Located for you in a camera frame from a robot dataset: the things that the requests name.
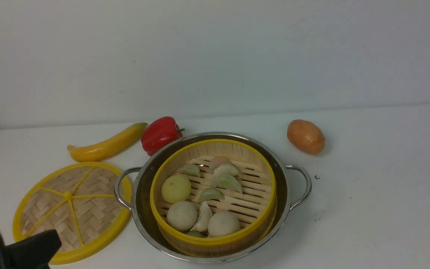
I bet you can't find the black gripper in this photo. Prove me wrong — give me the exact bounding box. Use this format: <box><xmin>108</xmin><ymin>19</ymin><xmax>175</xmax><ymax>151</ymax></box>
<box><xmin>0</xmin><ymin>230</ymin><xmax>62</xmax><ymax>269</ymax></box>

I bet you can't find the woven bamboo steamer lid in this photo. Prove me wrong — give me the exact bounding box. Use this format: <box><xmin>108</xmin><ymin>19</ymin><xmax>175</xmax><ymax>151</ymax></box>
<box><xmin>12</xmin><ymin>162</ymin><xmax>130</xmax><ymax>265</ymax></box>

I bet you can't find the bamboo steamer basket yellow rim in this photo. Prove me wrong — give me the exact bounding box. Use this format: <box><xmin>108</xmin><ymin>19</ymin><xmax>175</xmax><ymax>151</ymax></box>
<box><xmin>150</xmin><ymin>137</ymin><xmax>277</xmax><ymax>257</ymax></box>

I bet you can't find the stainless steel pot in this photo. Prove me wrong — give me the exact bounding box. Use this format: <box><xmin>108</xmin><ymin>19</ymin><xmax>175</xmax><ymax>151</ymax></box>
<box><xmin>114</xmin><ymin>132</ymin><xmax>312</xmax><ymax>263</ymax></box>

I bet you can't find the yellow toy banana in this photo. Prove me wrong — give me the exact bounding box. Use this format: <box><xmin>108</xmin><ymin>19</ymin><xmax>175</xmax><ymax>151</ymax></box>
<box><xmin>67</xmin><ymin>122</ymin><xmax>148</xmax><ymax>163</ymax></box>

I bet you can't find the white round bun left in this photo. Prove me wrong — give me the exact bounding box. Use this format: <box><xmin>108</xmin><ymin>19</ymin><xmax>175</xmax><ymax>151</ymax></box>
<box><xmin>166</xmin><ymin>201</ymin><xmax>198</xmax><ymax>232</ymax></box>

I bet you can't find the white round bun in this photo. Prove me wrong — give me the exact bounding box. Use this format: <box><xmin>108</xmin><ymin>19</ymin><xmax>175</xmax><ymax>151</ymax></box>
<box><xmin>166</xmin><ymin>201</ymin><xmax>198</xmax><ymax>232</ymax></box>
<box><xmin>208</xmin><ymin>211</ymin><xmax>240</xmax><ymax>237</ymax></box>

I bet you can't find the yellow-green round bun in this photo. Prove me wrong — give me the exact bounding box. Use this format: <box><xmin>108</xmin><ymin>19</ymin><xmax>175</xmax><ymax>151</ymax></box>
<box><xmin>161</xmin><ymin>175</ymin><xmax>191</xmax><ymax>204</ymax></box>

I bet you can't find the white dumpling front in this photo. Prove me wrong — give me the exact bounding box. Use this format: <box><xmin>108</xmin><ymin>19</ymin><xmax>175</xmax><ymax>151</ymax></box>
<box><xmin>190</xmin><ymin>201</ymin><xmax>213</xmax><ymax>233</ymax></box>

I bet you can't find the white dumpling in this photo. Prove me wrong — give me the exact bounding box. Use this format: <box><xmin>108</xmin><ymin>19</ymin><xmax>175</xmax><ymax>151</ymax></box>
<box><xmin>213</xmin><ymin>163</ymin><xmax>241</xmax><ymax>177</ymax></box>
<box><xmin>190</xmin><ymin>201</ymin><xmax>213</xmax><ymax>233</ymax></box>

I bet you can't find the red toy bell pepper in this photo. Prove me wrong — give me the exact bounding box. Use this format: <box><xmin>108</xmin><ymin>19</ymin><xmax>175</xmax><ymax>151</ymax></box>
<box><xmin>140</xmin><ymin>116</ymin><xmax>185</xmax><ymax>156</ymax></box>

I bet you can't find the pale green dumpling back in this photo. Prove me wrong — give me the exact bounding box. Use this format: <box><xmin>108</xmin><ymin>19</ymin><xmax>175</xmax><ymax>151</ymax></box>
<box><xmin>178</xmin><ymin>164</ymin><xmax>201</xmax><ymax>177</ymax></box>

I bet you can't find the green dumpling small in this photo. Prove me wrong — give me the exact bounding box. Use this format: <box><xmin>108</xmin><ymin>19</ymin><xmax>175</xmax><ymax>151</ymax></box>
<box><xmin>197</xmin><ymin>187</ymin><xmax>225</xmax><ymax>203</ymax></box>

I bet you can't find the white round bun right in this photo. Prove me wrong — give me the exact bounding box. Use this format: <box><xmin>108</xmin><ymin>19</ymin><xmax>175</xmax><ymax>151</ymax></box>
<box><xmin>208</xmin><ymin>211</ymin><xmax>240</xmax><ymax>237</ymax></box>

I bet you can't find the pink dumpling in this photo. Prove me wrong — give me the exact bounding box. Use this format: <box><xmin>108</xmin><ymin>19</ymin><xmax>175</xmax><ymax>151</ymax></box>
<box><xmin>208</xmin><ymin>156</ymin><xmax>231</xmax><ymax>170</ymax></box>

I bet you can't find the green dumpling large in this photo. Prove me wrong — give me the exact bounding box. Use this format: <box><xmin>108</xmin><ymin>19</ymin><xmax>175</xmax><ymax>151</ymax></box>
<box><xmin>211</xmin><ymin>174</ymin><xmax>243</xmax><ymax>194</ymax></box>

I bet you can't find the white dumpling back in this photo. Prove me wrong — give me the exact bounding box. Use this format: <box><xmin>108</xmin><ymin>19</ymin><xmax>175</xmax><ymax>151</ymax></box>
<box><xmin>213</xmin><ymin>163</ymin><xmax>241</xmax><ymax>177</ymax></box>

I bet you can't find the orange-brown toy potato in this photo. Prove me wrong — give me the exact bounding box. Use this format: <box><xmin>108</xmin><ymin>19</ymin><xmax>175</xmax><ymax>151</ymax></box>
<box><xmin>287</xmin><ymin>119</ymin><xmax>325</xmax><ymax>155</ymax></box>

